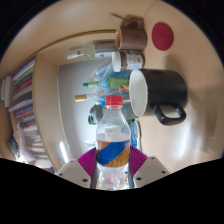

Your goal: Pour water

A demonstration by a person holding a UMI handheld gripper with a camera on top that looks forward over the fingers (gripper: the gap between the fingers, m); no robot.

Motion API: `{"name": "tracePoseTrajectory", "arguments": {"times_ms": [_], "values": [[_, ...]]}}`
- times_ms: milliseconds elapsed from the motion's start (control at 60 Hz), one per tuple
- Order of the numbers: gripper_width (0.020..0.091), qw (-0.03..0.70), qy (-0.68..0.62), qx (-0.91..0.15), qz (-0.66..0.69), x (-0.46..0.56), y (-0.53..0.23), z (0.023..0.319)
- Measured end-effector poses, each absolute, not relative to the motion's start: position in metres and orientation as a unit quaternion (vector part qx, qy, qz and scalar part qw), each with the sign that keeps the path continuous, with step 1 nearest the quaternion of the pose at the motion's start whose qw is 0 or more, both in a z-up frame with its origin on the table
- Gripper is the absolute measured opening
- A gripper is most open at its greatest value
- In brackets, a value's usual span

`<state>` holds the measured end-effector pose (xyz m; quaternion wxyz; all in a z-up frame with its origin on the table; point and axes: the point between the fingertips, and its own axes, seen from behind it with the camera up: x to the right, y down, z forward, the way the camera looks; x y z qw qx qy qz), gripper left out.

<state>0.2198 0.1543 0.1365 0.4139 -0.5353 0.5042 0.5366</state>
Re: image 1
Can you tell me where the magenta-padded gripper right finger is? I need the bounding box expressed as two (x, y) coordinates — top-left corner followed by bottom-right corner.
(127, 144), (171, 190)

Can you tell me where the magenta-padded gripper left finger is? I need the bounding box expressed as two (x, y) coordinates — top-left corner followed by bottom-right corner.
(55, 147), (98, 190)

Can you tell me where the clear red-capped water bottle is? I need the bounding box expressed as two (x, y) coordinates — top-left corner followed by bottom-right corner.
(95, 94), (133, 191)

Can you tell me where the under-shelf LED light strip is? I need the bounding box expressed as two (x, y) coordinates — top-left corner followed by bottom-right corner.
(59, 141), (69, 164)

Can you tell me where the blue and white carton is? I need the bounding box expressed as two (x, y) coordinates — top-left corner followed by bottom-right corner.
(129, 119), (141, 148)

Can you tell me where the wooden shelf unit with books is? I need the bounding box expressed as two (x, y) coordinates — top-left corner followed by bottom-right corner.
(0, 53), (73, 173)

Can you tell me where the clear bottle with gold cap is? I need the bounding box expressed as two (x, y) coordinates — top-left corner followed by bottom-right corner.
(74, 89), (131, 103)

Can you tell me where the black mug with white inside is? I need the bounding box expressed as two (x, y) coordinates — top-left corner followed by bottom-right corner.
(128, 68), (188, 127)

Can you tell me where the green bottle with teal cap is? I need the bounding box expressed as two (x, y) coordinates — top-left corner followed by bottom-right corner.
(83, 77), (130, 93)

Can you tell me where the brown jar with white lid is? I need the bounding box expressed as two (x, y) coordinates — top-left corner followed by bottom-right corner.
(111, 50), (145, 73)

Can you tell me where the tall clear glass bottle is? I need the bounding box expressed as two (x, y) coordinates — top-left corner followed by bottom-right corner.
(66, 39), (118, 61)

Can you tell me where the brown ribbed mug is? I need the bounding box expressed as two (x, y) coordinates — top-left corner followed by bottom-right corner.
(115, 15), (148, 52)

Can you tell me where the flat round red coaster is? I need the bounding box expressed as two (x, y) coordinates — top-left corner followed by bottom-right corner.
(151, 21), (175, 52)

